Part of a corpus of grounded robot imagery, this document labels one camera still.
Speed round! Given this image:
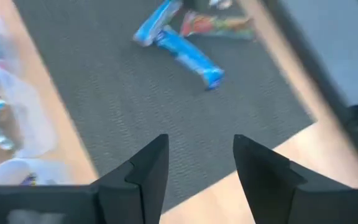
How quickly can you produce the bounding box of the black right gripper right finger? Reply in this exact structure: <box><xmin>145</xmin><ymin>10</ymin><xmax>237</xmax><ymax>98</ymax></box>
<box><xmin>232</xmin><ymin>134</ymin><xmax>358</xmax><ymax>224</ymax></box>

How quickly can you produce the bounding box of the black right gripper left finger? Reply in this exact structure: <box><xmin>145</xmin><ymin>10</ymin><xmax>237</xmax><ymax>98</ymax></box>
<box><xmin>90</xmin><ymin>133</ymin><xmax>170</xmax><ymax>224</ymax></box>

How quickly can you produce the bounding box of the blue and yellow granola bar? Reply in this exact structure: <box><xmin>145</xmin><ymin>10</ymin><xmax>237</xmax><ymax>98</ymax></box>
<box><xmin>19</xmin><ymin>173</ymin><xmax>40</xmax><ymax>187</ymax></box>

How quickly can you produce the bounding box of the red and green granola bar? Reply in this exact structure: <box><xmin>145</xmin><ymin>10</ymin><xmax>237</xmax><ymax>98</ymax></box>
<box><xmin>179</xmin><ymin>11</ymin><xmax>256</xmax><ymax>41</ymax></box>

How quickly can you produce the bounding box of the grey textured mat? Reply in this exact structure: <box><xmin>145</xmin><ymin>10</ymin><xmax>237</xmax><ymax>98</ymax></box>
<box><xmin>12</xmin><ymin>0</ymin><xmax>316</xmax><ymax>214</ymax></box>

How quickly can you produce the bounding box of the clear plastic bin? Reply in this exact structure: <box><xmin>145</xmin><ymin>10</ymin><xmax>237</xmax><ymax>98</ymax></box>
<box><xmin>0</xmin><ymin>0</ymin><xmax>74</xmax><ymax>187</ymax></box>

